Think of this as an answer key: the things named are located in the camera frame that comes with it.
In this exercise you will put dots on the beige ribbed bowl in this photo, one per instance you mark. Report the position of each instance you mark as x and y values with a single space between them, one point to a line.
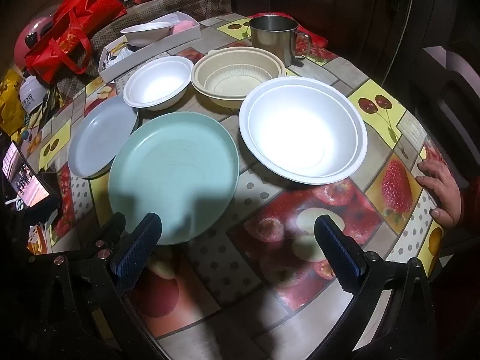
232 78

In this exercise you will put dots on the pink sponge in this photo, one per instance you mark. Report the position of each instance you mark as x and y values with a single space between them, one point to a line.
183 26

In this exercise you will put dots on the grey plate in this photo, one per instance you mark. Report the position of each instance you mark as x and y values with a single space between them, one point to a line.
97 138

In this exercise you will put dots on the phone with lit screen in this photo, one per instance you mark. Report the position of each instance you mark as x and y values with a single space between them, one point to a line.
26 180

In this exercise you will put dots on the dark wooden chair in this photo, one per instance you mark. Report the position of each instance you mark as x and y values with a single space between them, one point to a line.
457 90

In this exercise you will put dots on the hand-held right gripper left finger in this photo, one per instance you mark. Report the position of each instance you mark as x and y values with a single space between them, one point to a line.
135 248

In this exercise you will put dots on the crumpled printed wrapper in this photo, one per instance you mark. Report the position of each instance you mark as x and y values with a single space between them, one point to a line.
112 58

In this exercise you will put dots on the green plate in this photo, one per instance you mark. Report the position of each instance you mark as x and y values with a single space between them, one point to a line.
172 168

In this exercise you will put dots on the yellow bag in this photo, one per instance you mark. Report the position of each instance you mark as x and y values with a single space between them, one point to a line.
11 108

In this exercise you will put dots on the large white bowl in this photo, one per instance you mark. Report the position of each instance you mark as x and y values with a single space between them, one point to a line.
300 138

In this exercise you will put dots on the small white bowl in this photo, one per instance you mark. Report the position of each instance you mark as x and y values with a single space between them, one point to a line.
157 82

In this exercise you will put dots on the red tote bag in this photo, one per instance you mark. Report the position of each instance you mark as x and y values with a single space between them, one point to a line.
75 26

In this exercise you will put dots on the white cardboard box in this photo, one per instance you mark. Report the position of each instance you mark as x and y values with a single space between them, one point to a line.
150 55

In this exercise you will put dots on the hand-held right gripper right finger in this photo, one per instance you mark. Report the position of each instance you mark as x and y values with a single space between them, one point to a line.
338 250

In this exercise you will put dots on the white printed container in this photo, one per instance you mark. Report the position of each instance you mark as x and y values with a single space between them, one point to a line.
32 93

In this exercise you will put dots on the pink helmet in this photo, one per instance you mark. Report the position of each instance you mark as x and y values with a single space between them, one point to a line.
30 37

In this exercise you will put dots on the steel mug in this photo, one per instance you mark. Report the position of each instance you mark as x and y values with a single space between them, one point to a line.
270 41

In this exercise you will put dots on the white oval bowl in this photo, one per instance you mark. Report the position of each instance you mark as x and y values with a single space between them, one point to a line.
144 35

